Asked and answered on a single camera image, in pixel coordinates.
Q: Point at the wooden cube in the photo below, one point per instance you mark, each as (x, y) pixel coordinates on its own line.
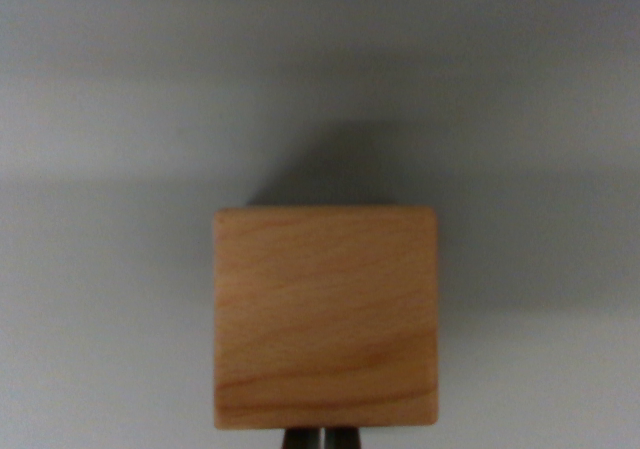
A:
(325, 319)

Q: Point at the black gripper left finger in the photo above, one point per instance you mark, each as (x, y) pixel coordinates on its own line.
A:
(301, 439)

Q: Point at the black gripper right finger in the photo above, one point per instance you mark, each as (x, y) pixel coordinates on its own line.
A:
(344, 439)

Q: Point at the grey plastic tray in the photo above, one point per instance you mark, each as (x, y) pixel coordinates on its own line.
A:
(100, 119)

